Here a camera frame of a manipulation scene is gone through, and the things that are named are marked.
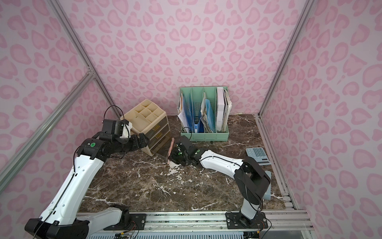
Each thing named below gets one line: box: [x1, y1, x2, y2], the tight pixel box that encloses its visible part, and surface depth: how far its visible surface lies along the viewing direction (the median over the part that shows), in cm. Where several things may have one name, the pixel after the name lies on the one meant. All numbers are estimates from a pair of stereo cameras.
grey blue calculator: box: [245, 147, 272, 166], surface depth 99 cm
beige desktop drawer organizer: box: [120, 99, 173, 158], surface depth 88 cm
